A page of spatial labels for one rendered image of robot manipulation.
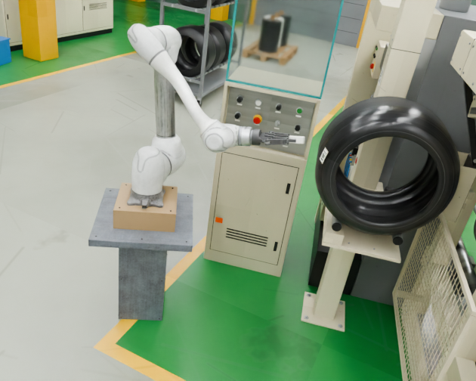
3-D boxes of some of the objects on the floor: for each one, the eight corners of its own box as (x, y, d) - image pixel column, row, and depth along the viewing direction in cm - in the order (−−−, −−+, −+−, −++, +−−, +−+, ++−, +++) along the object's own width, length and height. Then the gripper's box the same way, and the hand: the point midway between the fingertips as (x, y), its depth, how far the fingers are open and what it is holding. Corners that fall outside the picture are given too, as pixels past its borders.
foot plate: (304, 292, 306) (305, 289, 305) (344, 302, 303) (345, 299, 302) (301, 320, 283) (301, 318, 282) (344, 332, 280) (344, 329, 279)
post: (313, 302, 299) (452, -183, 176) (334, 307, 298) (489, -179, 174) (312, 316, 288) (459, -191, 165) (333, 321, 286) (499, -187, 163)
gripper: (249, 134, 203) (303, 137, 199) (255, 124, 214) (306, 127, 210) (249, 150, 207) (302, 153, 202) (255, 139, 218) (305, 142, 213)
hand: (296, 139), depth 207 cm, fingers closed
